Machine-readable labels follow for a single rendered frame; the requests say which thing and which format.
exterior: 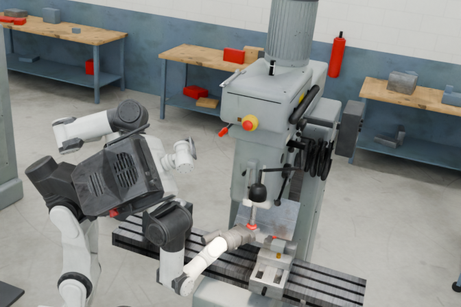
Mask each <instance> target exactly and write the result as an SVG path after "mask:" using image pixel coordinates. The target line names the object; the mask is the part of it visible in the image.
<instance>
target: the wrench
mask: <svg viewBox="0 0 461 307"><path fill-rule="evenodd" d="M244 73H246V70H243V71H242V72H241V71H239V69H236V70H235V71H234V74H233V75H231V76H230V77H229V78H228V79H227V80H226V81H224V82H223V83H222V84H220V87H222V88H225V87H226V86H227V85H229V84H230V83H231V82H232V81H233V80H234V79H235V78H237V77H238V76H239V75H241V74H244Z"/></svg>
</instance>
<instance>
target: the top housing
mask: <svg viewBox="0 0 461 307"><path fill-rule="evenodd" d="M269 69H270V63H269V62H267V61H266V60H265V58H259V59H258V60H256V61H255V62H253V63H252V64H251V65H250V66H248V67H246V68H245V69H244V70H246V73H244V74H241V75H239V76H238V77H237V78H235V79H234V80H233V81H232V82H231V83H230V84H229V85H227V86H226V87H225V88H223V89H222V103H221V111H220V118H221V120H223V121H224V122H227V123H233V124H237V125H242V124H241V122H242V119H243V118H244V117H245V116H246V115H249V114H251V115H254V116H255V117H256V118H257V119H258V122H259V124H258V126H257V128H256V129H258V130H263V131H267V132H272V133H276V134H282V133H284V132H285V131H286V129H287V128H288V127H289V125H290V123H289V117H290V116H291V115H292V113H293V112H294V108H297V107H298V105H299V104H300V102H301V101H302V100H303V99H304V97H305V96H306V94H307V90H310V88H311V81H312V76H313V69H312V68H311V67H310V66H303V67H286V66H279V65H275V70H274V76H271V75H269ZM241 72H242V71H241ZM237 117H239V118H241V122H239V121H237Z"/></svg>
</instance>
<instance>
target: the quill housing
mask: <svg viewBox="0 0 461 307"><path fill-rule="evenodd" d="M287 150H288V146H285V147H284V148H283V149H279V148H276V147H270V146H267V145H262V144H258V143H253V142H250V141H247V140H241V139H238V138H236V140H235V152H234V159H233V171H232V178H231V185H230V198H231V199H232V200H234V201H238V202H241V203H243V198H244V189H245V183H246V174H245V176H242V173H243V172H244V171H245V170H246V169H247V163H248V161H249V159H250V158H254V159H258V160H259V168H258V174H257V182H258V177H259V170H260V169H262V170H263V169H273V168H283V166H284V164H285V163H286V157H287ZM281 174H282V171H275V172H263V173H262V178H261V183H262V184H263V185H265V187H266V190H267V198H266V201H265V202H262V203H256V202H254V203H253V204H252V206H256V207H258V208H263V209H266V210H269V209H271V208H272V207H273V205H274V201H275V200H276V199H277V198H278V196H279V193H280V192H281V188H282V183H283V178H282V177H281Z"/></svg>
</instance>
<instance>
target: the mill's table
mask: <svg viewBox="0 0 461 307"><path fill-rule="evenodd" d="M142 218H143V213H142V212H141V213H139V212H138V213H135V214H133V215H132V216H129V217H128V218H127V219H126V220H125V222H124V221H123V222H122V223H121V224H120V225H119V228H116V229H115V230H113V231H112V245H114V246H117V247H120V248H123V249H127V250H129V251H133V252H135V253H138V254H141V255H144V256H147V257H150V258H153V259H156V260H160V247H158V246H156V245H155V244H154V243H152V242H151V241H150V240H148V239H147V238H146V237H145V233H144V232H142ZM209 233H210V232H207V231H204V230H200V229H198V228H193V227H192V228H191V235H190V236H189V237H188V238H187V239H186V240H185V252H184V266H185V265H187V264H188V263H189V262H191V261H192V260H193V259H194V258H195V257H196V256H197V255H198V254H199V253H200V252H201V251H202V249H203V248H204V247H205V246H206V245H208V244H209V243H210V242H209V243H207V244H205V245H204V244H202V242H201V237H203V236H205V235H207V234H209ZM260 249H261V247H257V246H254V245H250V244H247V243H246V244H244V245H240V246H239V247H238V248H237V249H234V250H233V251H230V252H229V253H222V254H221V255H220V256H219V257H218V258H217V259H216V260H215V261H213V262H212V263H211V264H210V265H209V266H208V267H207V268H206V269H205V270H204V271H203V272H202V273H201V275H205V276H207V277H210V278H213V279H216V280H219V281H222V282H225V283H228V284H232V285H234V286H238V287H240V288H244V289H246V290H248V285H249V280H250V276H251V275H252V272H253V270H254V267H255V265H256V263H257V255H258V253H259V250H260ZM366 281H367V280H365V279H363V278H359V277H356V276H354V275H349V274H347V273H342V272H340V271H336V270H333V269H330V268H326V267H323V266H320V265H316V264H313V263H310V262H307V261H304V260H300V259H297V258H294V261H293V264H292V268H291V270H290V273H289V277H288V279H287V284H286V286H285V290H284V292H283V296H282V299H281V301H282V302H285V303H288V304H291V305H294V306H297V307H363V304H364V295H365V290H366Z"/></svg>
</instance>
